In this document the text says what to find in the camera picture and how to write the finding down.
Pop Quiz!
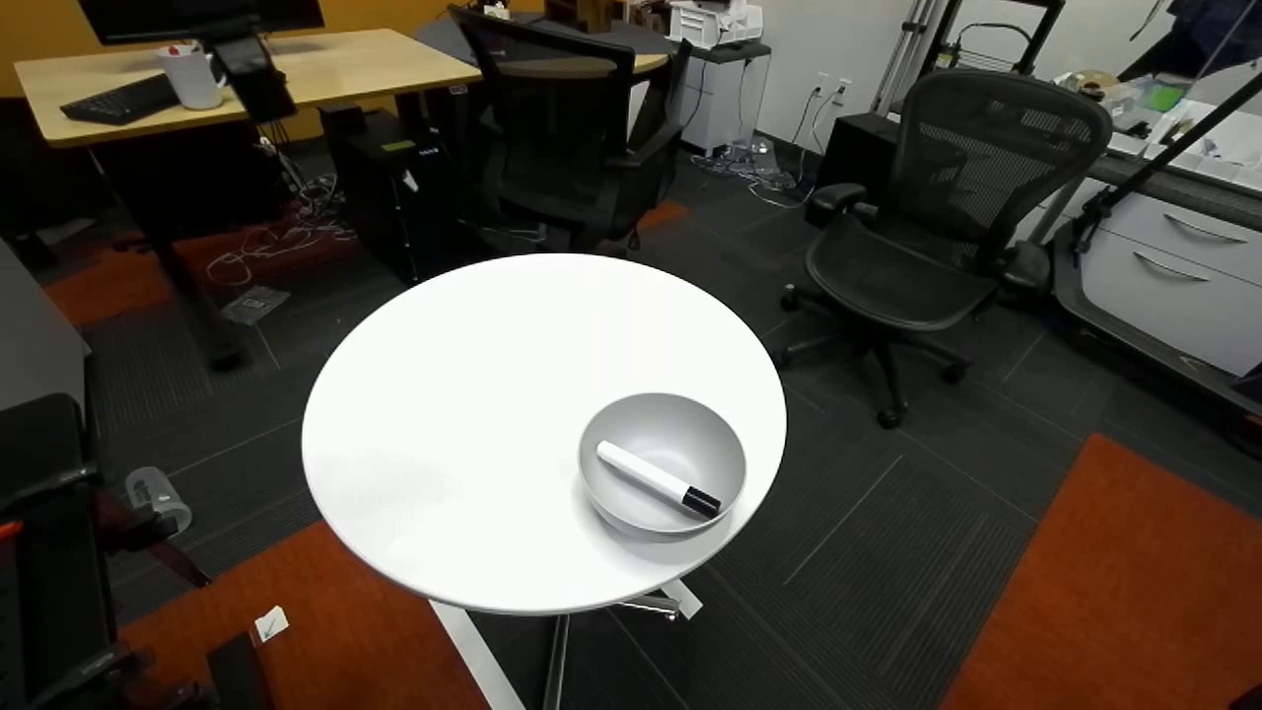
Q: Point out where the black computer tower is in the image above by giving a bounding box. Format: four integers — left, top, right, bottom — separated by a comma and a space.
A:
319, 105, 438, 267

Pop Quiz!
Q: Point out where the white table base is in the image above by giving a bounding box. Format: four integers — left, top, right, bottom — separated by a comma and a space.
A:
428, 576, 705, 710

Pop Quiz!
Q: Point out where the white storage unit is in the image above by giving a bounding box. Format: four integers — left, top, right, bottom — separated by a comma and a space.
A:
668, 0, 779, 157

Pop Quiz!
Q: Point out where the black rectangular device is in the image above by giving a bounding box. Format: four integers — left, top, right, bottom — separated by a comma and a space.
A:
211, 33, 300, 129

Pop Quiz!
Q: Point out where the black stand post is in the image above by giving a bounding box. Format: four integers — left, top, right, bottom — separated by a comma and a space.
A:
207, 626, 275, 710

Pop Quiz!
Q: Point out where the black diagonal stand pole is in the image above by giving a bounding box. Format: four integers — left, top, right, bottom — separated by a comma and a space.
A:
1069, 73, 1262, 258

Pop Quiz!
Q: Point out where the green item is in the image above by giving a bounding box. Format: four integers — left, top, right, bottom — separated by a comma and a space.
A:
1139, 73, 1197, 120

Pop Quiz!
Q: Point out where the white drawer cabinet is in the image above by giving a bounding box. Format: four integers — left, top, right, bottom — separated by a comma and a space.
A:
1077, 191, 1262, 386

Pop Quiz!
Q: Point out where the black box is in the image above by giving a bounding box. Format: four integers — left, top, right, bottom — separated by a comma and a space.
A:
825, 111, 917, 203

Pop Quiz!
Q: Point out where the light wooden desk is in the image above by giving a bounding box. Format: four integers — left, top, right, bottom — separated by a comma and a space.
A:
11, 24, 484, 376

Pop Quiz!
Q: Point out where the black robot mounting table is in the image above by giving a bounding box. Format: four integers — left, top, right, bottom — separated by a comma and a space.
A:
0, 240, 136, 710

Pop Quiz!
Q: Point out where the black padded office chair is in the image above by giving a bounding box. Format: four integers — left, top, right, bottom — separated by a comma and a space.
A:
449, 6, 693, 258

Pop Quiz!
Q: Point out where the black mesh office chair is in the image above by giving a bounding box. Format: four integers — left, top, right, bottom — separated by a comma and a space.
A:
772, 63, 1120, 430

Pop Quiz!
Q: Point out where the black keyboard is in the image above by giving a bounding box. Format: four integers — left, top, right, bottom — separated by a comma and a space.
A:
54, 73, 183, 129

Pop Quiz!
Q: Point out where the grey round bowl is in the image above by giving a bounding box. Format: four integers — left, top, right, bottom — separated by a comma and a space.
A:
575, 386, 748, 542

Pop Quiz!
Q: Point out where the black monitor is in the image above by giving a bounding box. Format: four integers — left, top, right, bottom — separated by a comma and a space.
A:
74, 0, 326, 45

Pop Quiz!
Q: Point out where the white mug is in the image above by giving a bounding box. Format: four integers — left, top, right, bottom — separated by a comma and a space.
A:
160, 41, 228, 113

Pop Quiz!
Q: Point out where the grey floor power strip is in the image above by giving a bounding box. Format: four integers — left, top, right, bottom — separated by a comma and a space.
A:
216, 286, 298, 326

